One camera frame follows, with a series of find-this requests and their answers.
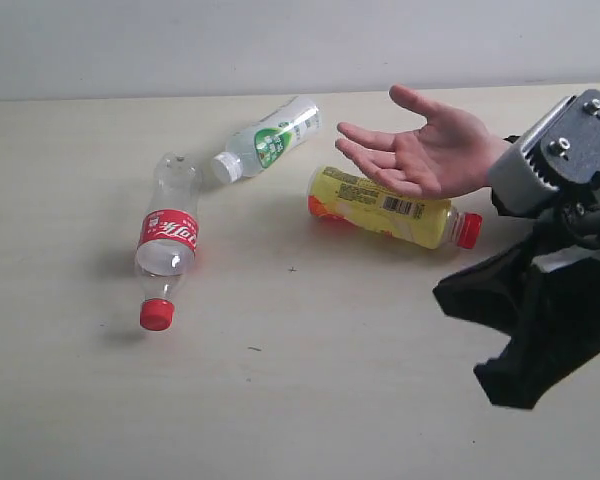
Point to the yellow label red cap bottle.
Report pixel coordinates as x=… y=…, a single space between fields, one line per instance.
x=336 y=195

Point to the clear green label water bottle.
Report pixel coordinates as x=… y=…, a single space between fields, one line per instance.
x=252 y=150

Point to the black sleeved forearm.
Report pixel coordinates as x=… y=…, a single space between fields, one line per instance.
x=511 y=182

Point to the person's open bare hand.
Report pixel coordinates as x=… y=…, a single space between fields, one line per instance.
x=448 y=157

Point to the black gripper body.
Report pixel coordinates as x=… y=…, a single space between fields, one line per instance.
x=543 y=286

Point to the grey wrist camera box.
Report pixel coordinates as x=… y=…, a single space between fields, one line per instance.
x=562 y=150

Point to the clear red label cola bottle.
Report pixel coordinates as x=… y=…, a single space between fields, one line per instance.
x=167 y=244

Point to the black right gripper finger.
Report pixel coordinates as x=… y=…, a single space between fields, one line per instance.
x=526 y=370

